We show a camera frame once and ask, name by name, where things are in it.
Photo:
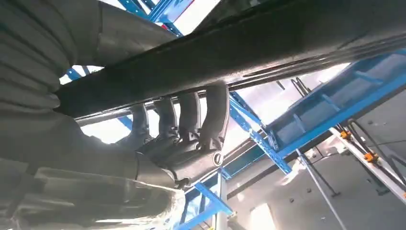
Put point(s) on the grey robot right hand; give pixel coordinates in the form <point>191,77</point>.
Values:
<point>95,158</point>

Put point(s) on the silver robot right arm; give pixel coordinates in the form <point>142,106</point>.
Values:
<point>25,63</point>

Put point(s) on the thin steel pole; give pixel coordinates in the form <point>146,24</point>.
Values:
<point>317,184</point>

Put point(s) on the silver aluminium rail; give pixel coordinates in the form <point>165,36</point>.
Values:
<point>374,168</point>

